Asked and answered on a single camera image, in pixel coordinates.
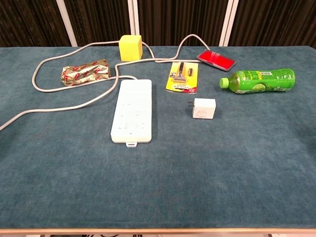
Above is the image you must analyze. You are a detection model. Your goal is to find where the white partition post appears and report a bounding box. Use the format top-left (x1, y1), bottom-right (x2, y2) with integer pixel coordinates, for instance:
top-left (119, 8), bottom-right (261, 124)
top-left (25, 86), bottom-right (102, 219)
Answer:
top-left (56, 0), bottom-right (79, 47)
top-left (127, 0), bottom-right (140, 37)
top-left (219, 0), bottom-right (239, 47)

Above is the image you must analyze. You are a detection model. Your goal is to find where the teal table mat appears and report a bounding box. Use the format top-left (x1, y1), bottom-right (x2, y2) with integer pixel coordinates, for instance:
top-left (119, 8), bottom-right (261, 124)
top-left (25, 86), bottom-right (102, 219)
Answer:
top-left (0, 45), bottom-right (316, 230)

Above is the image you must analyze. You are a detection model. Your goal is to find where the red ink pad case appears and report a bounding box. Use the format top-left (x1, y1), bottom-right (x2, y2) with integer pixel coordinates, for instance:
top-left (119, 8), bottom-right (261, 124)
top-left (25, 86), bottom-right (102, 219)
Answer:
top-left (197, 49), bottom-right (237, 73)

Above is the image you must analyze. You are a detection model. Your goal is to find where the grey-white power strip cable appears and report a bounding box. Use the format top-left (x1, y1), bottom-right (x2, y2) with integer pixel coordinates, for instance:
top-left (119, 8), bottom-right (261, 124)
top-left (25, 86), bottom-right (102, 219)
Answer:
top-left (0, 34), bottom-right (210, 132)

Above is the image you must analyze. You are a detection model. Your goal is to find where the razor in yellow blister pack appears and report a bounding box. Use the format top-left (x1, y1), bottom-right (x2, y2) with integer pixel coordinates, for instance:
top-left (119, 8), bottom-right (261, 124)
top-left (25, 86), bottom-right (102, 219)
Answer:
top-left (165, 61), bottom-right (199, 94)

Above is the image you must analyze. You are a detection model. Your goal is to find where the green drink bottle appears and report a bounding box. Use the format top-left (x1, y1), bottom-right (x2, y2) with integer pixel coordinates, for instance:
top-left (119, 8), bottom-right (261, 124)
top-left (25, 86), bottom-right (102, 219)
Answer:
top-left (219, 68), bottom-right (296, 95)

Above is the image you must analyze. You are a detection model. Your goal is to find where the yellow sponge cube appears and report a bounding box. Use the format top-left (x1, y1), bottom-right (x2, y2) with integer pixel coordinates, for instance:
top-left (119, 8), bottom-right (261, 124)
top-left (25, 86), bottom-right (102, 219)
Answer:
top-left (118, 35), bottom-right (143, 62)

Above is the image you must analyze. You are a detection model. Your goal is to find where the white power strip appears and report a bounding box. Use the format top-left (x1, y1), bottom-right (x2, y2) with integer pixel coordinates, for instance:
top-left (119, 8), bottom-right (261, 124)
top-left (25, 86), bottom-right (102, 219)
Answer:
top-left (110, 79), bottom-right (153, 148)

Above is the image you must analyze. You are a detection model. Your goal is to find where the white cube charger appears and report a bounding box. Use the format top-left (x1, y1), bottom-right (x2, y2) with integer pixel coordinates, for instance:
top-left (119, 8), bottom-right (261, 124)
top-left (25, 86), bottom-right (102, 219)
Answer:
top-left (187, 98), bottom-right (217, 120)

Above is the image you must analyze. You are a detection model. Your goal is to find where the gold red foil wrapper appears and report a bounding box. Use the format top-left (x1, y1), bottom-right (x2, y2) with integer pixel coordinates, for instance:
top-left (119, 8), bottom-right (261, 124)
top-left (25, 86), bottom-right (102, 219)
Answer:
top-left (60, 58), bottom-right (111, 86)

